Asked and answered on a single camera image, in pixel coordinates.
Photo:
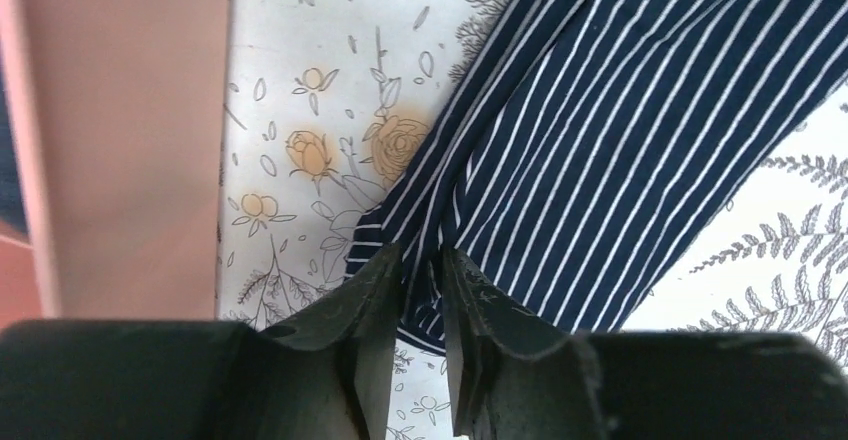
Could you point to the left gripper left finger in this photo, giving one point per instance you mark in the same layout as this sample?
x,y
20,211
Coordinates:
x,y
322,373

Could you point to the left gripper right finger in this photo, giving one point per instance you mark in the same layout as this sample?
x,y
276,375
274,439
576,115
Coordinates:
x,y
512,375

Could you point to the striped navy garment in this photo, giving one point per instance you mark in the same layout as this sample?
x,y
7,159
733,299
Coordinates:
x,y
592,140

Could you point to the navy underwear beige waistband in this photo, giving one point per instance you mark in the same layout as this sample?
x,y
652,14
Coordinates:
x,y
12,207

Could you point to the pink divided organizer tray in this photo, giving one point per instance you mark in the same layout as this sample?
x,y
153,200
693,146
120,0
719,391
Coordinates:
x,y
117,114

